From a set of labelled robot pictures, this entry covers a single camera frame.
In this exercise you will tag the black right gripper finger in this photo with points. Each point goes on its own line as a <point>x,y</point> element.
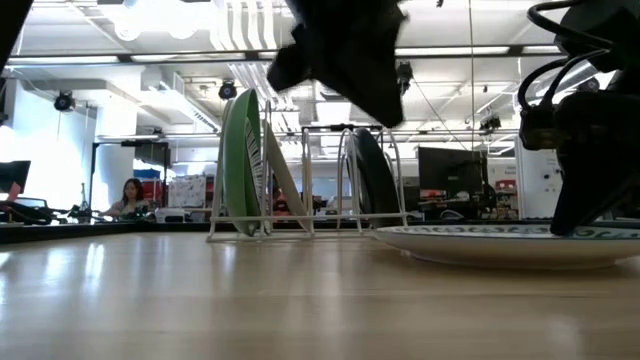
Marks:
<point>585,200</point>

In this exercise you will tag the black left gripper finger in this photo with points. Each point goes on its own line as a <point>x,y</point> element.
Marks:
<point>380,100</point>
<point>290,65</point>

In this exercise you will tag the dark teal plate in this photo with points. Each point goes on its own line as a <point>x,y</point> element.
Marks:
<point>375,175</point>

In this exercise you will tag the blue orange floral plate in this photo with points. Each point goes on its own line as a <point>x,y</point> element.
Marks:
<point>500,245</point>

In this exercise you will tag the black white striped plate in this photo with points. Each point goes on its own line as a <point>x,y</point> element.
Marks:
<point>256,165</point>

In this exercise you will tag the yellow patterned plate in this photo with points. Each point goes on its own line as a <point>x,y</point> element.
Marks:
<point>285,175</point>

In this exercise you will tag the plain green plate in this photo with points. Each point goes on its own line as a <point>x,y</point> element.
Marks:
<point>240,165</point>

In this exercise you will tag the black ceiling spotlight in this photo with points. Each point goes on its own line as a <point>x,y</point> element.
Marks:
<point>64,101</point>
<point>405,75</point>
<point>227,90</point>
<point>490,122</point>

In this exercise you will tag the wide black monitor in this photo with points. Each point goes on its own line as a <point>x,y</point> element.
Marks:
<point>450,167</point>

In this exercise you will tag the person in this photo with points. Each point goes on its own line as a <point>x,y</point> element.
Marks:
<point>130,197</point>
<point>280,202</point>

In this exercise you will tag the black aluminium table frame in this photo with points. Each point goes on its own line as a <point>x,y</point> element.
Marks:
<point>75,230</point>

